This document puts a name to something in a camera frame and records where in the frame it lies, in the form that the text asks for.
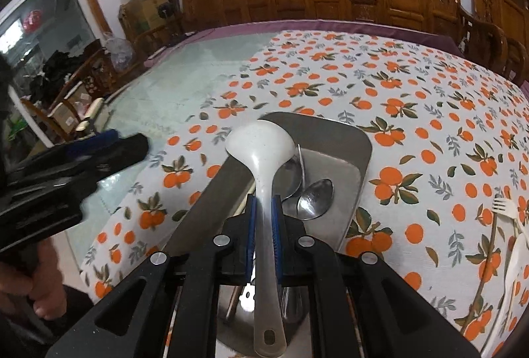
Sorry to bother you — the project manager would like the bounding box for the white plastic fork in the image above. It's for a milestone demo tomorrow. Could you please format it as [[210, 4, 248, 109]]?
[[492, 198, 528, 326]]

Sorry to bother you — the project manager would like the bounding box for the carved wooden armchair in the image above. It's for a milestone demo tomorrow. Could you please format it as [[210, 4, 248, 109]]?
[[458, 0, 529, 82]]

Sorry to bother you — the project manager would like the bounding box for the rectangular metal tray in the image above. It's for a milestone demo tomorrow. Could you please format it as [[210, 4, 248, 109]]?
[[165, 112, 373, 358]]

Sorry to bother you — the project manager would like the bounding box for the cream object with black band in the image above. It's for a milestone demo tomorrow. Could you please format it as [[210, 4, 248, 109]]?
[[75, 97, 106, 135]]

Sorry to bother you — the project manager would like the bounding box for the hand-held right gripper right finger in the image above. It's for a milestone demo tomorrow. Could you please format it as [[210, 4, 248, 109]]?
[[270, 195, 482, 358]]

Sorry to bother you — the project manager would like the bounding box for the purple sofa cushion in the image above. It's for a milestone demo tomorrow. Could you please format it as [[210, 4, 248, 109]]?
[[144, 20, 464, 63]]

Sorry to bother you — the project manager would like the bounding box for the pale wooden chopstick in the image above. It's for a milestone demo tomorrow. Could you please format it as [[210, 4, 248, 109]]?
[[462, 213, 499, 336]]

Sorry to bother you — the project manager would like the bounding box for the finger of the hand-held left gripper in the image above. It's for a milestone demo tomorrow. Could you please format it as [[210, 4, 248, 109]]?
[[93, 133, 150, 177], [66, 129, 120, 154]]

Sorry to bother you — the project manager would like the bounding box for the wooden chair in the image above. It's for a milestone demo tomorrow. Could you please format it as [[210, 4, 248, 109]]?
[[20, 48, 121, 144]]

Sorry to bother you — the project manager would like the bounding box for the metal spoon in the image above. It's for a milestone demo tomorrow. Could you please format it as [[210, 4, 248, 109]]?
[[278, 143, 307, 204], [297, 178, 335, 220]]

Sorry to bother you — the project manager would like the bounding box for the orange fruit print tablecloth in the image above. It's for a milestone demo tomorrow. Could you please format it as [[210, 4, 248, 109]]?
[[78, 29, 529, 355]]

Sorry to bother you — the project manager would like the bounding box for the person's left hand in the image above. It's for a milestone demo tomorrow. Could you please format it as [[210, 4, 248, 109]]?
[[0, 239, 69, 321]]

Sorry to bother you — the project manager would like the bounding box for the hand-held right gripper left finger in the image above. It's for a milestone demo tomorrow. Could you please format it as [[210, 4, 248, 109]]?
[[45, 194, 259, 358]]

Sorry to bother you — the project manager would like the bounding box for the white plastic ladle spoon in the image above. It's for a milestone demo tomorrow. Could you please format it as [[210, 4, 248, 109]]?
[[225, 120, 297, 358]]

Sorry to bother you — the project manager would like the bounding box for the clear plastic bag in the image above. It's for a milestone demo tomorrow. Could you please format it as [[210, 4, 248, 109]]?
[[102, 32, 138, 68]]

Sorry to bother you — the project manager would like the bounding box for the dark clothing pile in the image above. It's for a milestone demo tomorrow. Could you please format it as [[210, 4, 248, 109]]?
[[31, 51, 92, 103]]

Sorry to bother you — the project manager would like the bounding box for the large cardboard box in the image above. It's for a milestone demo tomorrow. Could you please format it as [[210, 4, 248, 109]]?
[[119, 0, 179, 43]]

